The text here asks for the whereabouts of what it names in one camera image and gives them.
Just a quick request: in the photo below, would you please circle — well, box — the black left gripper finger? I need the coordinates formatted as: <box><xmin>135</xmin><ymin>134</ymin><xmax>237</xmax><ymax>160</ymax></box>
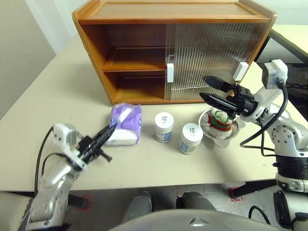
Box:
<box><xmin>92</xmin><ymin>124</ymin><xmax>117</xmax><ymax>144</ymax></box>
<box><xmin>96</xmin><ymin>128</ymin><xmax>116</xmax><ymax>150</ymax></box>

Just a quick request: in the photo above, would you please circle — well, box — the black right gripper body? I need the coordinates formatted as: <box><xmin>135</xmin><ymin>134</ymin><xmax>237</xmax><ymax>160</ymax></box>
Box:
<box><xmin>226</xmin><ymin>84</ymin><xmax>259</xmax><ymax>118</ymax></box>

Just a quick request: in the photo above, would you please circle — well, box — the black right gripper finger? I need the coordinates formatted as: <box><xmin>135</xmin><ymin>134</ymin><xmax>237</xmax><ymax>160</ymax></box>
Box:
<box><xmin>203</xmin><ymin>76</ymin><xmax>235</xmax><ymax>92</ymax></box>
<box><xmin>199</xmin><ymin>92</ymin><xmax>238</xmax><ymax>114</ymax></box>

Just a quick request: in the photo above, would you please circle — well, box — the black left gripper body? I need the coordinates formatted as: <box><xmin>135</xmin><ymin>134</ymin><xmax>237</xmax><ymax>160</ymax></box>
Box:
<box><xmin>77</xmin><ymin>136</ymin><xmax>113</xmax><ymax>167</ymax></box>

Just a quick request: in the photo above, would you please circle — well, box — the purple box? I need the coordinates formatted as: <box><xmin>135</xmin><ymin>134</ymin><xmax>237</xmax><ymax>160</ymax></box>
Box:
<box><xmin>104</xmin><ymin>103</ymin><xmax>142</xmax><ymax>147</ymax></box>

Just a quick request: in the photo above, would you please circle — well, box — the ribbed glass sliding door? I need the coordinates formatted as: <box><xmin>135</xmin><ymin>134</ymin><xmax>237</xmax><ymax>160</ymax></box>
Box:
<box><xmin>165</xmin><ymin>23</ymin><xmax>262</xmax><ymax>102</ymax></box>
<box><xmin>173</xmin><ymin>21</ymin><xmax>270</xmax><ymax>103</ymax></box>

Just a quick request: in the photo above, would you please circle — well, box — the white bottle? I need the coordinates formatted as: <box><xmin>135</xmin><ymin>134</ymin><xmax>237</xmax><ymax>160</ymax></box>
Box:
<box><xmin>154</xmin><ymin>112</ymin><xmax>174</xmax><ymax>142</ymax></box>
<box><xmin>179</xmin><ymin>123</ymin><xmax>203</xmax><ymax>154</ymax></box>

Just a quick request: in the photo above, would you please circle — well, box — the white door handle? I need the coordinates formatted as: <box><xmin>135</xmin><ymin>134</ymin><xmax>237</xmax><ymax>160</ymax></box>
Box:
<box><xmin>166</xmin><ymin>63</ymin><xmax>175</xmax><ymax>83</ymax></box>
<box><xmin>232</xmin><ymin>62</ymin><xmax>248</xmax><ymax>81</ymax></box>

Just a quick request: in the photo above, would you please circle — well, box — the knitted white red green toy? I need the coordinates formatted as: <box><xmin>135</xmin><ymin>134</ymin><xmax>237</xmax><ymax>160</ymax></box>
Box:
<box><xmin>204</xmin><ymin>108</ymin><xmax>233</xmax><ymax>140</ymax></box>

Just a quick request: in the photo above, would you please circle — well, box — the wooden cabinet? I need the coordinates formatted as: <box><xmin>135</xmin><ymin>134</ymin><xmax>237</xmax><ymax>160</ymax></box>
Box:
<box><xmin>72</xmin><ymin>0</ymin><xmax>277</xmax><ymax>105</ymax></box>

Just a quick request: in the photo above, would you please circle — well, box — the metal bowl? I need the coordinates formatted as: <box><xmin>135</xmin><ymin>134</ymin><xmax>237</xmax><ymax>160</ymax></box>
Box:
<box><xmin>198</xmin><ymin>108</ymin><xmax>246</xmax><ymax>148</ymax></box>

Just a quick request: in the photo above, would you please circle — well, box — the grey left robot leg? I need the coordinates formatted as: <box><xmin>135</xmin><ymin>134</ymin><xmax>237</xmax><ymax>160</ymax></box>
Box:
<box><xmin>122</xmin><ymin>191</ymin><xmax>152</xmax><ymax>224</ymax></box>

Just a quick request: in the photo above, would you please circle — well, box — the grey robot leg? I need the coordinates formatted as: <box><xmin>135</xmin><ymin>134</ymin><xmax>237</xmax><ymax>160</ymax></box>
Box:
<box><xmin>122</xmin><ymin>191</ymin><xmax>152</xmax><ymax>224</ymax></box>
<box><xmin>177</xmin><ymin>191</ymin><xmax>217</xmax><ymax>212</ymax></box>

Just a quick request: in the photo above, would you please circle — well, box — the black table leg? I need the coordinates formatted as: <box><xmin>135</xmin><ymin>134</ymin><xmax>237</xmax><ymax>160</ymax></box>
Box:
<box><xmin>231</xmin><ymin>179</ymin><xmax>277</xmax><ymax>200</ymax></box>

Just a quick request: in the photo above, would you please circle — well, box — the grey right robot leg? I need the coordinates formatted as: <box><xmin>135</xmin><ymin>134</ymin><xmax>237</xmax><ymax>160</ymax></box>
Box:
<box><xmin>177</xmin><ymin>191</ymin><xmax>217</xmax><ymax>212</ymax></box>

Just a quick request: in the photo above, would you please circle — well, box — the grey robot torso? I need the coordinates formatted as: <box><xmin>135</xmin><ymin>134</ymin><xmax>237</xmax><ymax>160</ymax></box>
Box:
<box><xmin>108</xmin><ymin>209</ymin><xmax>272</xmax><ymax>231</ymax></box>

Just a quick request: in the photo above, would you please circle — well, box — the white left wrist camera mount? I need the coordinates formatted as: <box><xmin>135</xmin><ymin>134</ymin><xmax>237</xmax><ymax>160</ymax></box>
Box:
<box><xmin>52</xmin><ymin>123</ymin><xmax>87</xmax><ymax>171</ymax></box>

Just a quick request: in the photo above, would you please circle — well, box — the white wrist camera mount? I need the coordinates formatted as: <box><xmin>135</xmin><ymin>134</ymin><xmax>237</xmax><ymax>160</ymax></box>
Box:
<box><xmin>52</xmin><ymin>123</ymin><xmax>87</xmax><ymax>171</ymax></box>
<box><xmin>237</xmin><ymin>59</ymin><xmax>289</xmax><ymax>123</ymax></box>

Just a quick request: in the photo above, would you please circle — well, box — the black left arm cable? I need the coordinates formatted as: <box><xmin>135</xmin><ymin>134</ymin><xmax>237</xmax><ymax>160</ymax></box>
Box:
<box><xmin>35</xmin><ymin>127</ymin><xmax>71</xmax><ymax>193</ymax></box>

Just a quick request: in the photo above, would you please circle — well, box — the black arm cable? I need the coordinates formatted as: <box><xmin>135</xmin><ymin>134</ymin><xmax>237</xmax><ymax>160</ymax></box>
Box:
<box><xmin>240</xmin><ymin>80</ymin><xmax>289</xmax><ymax>157</ymax></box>
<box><xmin>35</xmin><ymin>127</ymin><xmax>71</xmax><ymax>193</ymax></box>

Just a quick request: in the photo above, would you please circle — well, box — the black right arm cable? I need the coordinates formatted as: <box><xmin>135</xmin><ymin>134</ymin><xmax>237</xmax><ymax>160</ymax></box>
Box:
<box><xmin>240</xmin><ymin>80</ymin><xmax>289</xmax><ymax>157</ymax></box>

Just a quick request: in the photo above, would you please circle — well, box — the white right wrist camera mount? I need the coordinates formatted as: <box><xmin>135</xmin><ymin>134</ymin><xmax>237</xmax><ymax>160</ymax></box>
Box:
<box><xmin>237</xmin><ymin>59</ymin><xmax>289</xmax><ymax>123</ymax></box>

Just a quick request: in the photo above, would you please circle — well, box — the black metal table frame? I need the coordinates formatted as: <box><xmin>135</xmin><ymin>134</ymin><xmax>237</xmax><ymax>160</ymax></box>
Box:
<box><xmin>256</xmin><ymin>30</ymin><xmax>308</xmax><ymax>64</ymax></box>

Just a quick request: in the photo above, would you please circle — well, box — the black floor cable loop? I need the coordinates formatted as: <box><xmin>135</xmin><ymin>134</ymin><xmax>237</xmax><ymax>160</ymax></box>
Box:
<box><xmin>248</xmin><ymin>205</ymin><xmax>273</xmax><ymax>225</ymax></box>

